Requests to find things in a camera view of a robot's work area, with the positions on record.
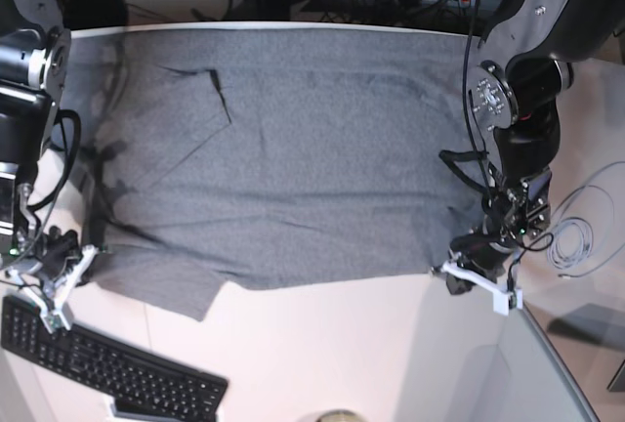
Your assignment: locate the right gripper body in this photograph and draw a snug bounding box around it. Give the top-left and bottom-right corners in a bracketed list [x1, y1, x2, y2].
[4, 227, 98, 319]

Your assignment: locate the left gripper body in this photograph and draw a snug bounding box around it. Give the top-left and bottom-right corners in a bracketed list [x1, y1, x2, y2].
[430, 232, 521, 294]

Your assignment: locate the grey t-shirt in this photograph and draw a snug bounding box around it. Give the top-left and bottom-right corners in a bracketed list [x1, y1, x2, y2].
[63, 28, 481, 320]

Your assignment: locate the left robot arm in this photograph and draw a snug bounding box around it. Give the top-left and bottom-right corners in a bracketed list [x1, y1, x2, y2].
[435, 0, 624, 309]

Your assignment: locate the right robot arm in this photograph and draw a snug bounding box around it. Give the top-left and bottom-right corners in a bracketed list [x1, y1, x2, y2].
[1, 0, 99, 332]

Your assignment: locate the grey monitor edge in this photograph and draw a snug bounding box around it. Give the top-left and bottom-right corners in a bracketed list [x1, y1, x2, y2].
[498, 309, 598, 421]

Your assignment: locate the black keyboard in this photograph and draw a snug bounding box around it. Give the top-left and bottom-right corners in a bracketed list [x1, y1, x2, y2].
[1, 295, 229, 421]

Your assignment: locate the round tan lid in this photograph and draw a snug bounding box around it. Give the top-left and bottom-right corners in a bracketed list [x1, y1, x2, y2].
[314, 409, 365, 422]

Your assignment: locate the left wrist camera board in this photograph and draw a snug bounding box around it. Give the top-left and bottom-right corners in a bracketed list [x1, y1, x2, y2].
[492, 288, 523, 317]

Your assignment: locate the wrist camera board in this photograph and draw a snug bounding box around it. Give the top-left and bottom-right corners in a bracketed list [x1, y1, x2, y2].
[492, 288, 523, 317]
[41, 313, 74, 334]

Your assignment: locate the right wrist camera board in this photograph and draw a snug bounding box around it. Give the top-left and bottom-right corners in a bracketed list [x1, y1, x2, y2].
[41, 313, 74, 334]

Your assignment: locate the coiled white cable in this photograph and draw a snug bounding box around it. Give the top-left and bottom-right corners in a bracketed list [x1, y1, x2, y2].
[544, 160, 625, 280]

